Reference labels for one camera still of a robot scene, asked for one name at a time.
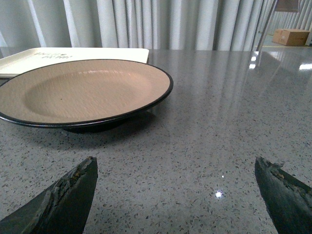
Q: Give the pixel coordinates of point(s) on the white rectangular tray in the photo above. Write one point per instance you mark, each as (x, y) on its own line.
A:
(34, 58)

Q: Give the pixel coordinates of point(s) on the metal stand pole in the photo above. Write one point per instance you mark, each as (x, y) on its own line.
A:
(266, 26)

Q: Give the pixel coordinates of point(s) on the grey curtain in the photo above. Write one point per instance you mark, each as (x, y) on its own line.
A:
(224, 25)

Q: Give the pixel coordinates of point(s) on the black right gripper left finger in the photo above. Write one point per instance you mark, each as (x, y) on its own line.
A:
(62, 208)

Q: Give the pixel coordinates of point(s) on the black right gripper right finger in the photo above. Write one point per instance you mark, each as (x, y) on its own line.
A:
(288, 200)

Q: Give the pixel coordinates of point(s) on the beige plate with black rim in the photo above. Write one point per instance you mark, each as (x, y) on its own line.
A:
(83, 93)

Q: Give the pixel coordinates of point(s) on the cardboard box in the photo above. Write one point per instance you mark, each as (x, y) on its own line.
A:
(290, 37)

